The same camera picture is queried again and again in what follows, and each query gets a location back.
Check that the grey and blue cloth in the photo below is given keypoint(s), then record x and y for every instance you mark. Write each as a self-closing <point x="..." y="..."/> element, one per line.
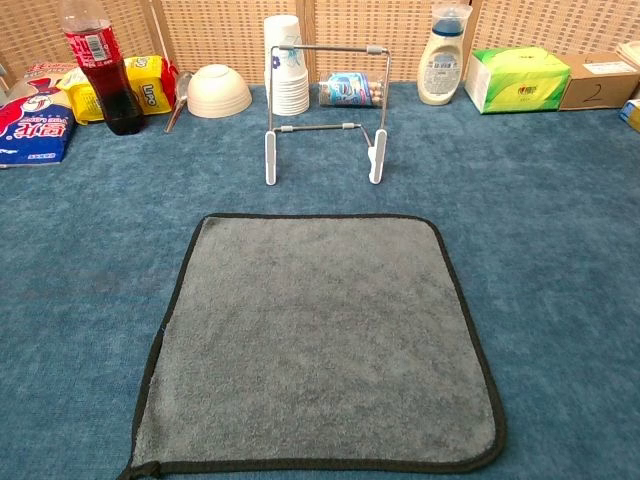
<point x="315" y="340"/>

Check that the stack of white paper cups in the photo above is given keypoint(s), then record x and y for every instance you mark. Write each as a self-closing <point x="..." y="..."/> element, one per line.
<point x="292" y="90"/>

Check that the upturned cream bowl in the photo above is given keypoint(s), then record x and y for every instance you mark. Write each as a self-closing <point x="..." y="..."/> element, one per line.
<point x="217" y="95"/>

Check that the metal spoon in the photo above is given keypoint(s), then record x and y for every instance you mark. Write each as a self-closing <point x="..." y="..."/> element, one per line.
<point x="182" y="87"/>

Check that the white bottle with blue cap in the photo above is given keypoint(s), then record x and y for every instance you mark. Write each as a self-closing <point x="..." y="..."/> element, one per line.
<point x="440" y="65"/>

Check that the woven rattan folding screen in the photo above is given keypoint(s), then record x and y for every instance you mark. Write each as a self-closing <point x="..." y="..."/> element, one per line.
<point x="225" y="40"/>

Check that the yellow Lipo snack pack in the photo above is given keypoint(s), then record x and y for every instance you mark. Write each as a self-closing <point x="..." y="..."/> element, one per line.
<point x="150" y="85"/>

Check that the blue carpet table cover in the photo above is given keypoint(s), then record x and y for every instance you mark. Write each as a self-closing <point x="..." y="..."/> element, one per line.
<point x="550" y="300"/>

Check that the green tissue box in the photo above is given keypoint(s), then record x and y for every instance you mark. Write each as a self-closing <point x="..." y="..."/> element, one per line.
<point x="520" y="80"/>

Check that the cola bottle with red label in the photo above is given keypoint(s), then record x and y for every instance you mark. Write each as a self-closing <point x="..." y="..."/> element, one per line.
<point x="107" y="90"/>

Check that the red white blue cartoon bag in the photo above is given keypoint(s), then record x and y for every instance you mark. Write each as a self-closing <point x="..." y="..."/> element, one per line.
<point x="30" y="130"/>

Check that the brown cardboard box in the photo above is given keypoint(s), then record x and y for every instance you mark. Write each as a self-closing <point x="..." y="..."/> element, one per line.
<point x="595" y="85"/>

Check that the beige lidded food container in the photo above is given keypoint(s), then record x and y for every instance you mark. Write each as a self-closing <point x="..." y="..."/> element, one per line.
<point x="631" y="52"/>

